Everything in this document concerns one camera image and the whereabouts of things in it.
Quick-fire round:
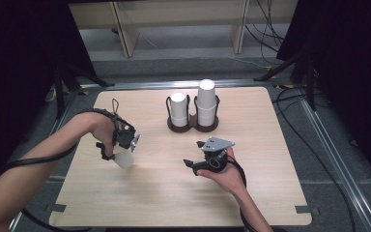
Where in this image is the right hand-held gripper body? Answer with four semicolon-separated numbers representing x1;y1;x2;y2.
200;135;236;174

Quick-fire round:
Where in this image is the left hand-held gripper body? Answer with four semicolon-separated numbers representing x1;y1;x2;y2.
112;120;142;154

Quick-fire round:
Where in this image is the dark double cup holder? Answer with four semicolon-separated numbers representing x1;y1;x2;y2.
165;94;221;133

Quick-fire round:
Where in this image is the single white paper cup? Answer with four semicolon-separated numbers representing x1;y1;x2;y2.
112;148;136;170

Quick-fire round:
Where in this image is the short stack of white cups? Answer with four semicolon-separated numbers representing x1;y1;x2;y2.
169;92;189;128

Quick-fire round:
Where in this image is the person's left hand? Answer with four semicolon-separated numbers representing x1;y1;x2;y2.
87;112;117;157

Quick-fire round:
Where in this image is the person's right hand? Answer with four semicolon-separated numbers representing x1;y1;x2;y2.
196;147;247;195

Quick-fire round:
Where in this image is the tall stack of white cups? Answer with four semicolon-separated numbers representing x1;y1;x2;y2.
194;78;217;128

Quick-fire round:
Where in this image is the black tripod stand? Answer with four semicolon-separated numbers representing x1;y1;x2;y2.
253;47;319;112
52;62;116;120

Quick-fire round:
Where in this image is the dark curtain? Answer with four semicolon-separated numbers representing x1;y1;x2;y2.
0;0;97;194
275;0;371;191

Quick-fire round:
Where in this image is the light wooden bench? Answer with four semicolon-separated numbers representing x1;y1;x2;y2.
68;0;300;59

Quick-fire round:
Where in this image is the grey cord loop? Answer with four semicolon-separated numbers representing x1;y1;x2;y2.
110;98;121;118

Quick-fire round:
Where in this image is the metal floor rail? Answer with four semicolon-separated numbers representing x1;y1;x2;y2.
297;89;371;232
79;78;279;92
8;91;82;232

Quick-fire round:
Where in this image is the thin white floor cable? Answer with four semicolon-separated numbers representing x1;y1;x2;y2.
226;56;272;71

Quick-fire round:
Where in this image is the long black floor cable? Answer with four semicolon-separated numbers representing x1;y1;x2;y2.
271;85;357;232

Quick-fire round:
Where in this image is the bundle of black cables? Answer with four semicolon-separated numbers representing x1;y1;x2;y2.
243;0;286;67

